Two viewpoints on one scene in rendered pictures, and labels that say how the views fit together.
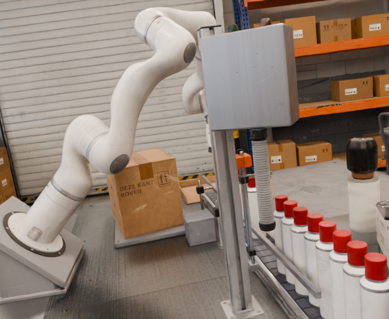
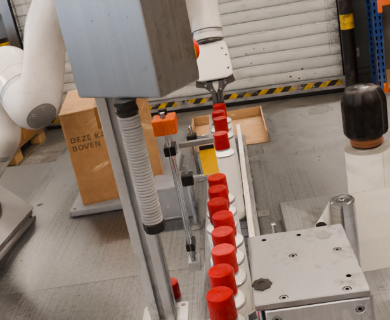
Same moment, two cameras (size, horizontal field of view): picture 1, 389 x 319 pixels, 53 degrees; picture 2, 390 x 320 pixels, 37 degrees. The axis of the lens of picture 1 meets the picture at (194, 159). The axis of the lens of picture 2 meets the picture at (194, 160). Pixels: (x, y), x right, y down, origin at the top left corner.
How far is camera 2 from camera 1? 0.43 m
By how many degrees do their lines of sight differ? 17
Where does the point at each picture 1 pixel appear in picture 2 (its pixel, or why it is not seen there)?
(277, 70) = (133, 21)
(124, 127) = (42, 67)
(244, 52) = not seen: outside the picture
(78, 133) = not seen: outside the picture
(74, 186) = not seen: outside the picture
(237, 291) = (151, 299)
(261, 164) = (131, 149)
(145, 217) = (110, 178)
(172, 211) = not seen: hidden behind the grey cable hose
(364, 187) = (360, 160)
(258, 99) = (120, 59)
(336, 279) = not seen: hidden behind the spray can
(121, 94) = (32, 22)
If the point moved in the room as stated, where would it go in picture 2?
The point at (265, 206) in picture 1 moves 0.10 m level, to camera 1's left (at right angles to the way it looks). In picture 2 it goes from (144, 203) to (82, 208)
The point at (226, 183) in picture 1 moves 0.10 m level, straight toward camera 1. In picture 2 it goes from (119, 162) to (94, 188)
